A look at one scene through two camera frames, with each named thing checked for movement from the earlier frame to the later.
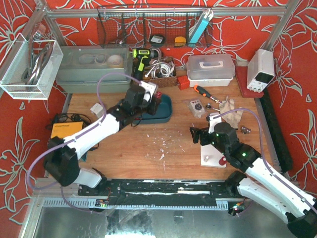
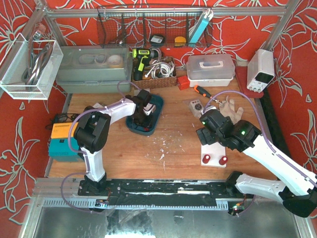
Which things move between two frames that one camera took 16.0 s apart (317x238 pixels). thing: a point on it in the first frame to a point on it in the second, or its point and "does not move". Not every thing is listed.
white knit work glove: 233,117 does not move
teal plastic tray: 163,113 to 158,101
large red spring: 221,161 does not move
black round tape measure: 157,38 does not move
